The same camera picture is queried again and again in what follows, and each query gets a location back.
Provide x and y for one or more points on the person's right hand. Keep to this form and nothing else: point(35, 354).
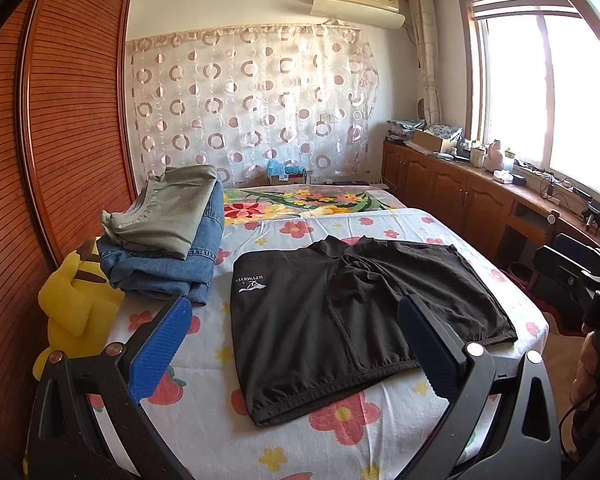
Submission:
point(584, 386)

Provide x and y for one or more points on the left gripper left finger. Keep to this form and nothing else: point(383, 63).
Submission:
point(65, 440)

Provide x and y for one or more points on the pink floral blanket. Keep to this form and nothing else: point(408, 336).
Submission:
point(300, 201)

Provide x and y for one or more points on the yellow plush toy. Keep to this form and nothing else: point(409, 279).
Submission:
point(81, 306)

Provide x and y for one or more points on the sheer circle-pattern curtain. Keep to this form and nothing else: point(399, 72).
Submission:
point(244, 98)

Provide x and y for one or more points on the window with wooden frame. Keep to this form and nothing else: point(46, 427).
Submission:
point(535, 86)

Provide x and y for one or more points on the wooden slatted wardrobe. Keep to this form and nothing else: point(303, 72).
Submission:
point(64, 158)

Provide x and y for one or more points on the white cup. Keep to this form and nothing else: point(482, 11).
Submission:
point(477, 155)

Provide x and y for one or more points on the beige side curtain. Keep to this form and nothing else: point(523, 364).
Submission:
point(426, 36)

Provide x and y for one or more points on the cardboard box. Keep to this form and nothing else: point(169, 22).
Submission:
point(433, 143)

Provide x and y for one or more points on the black shorts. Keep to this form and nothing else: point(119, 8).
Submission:
point(314, 325)

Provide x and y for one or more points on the olive green folded garment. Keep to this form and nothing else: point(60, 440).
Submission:
point(167, 214)

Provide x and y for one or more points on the white floral bed sheet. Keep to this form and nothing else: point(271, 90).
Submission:
point(198, 407)

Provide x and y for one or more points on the blue folded jeans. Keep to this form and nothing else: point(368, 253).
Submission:
point(156, 276)

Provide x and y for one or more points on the pink figurine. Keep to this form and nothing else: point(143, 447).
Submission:
point(494, 157)

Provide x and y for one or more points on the white air conditioner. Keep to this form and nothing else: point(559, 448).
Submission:
point(380, 13)

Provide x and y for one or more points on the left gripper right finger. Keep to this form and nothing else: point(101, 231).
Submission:
point(501, 419)

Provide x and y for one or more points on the wooden sideboard cabinet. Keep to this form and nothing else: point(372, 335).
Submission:
point(503, 222)

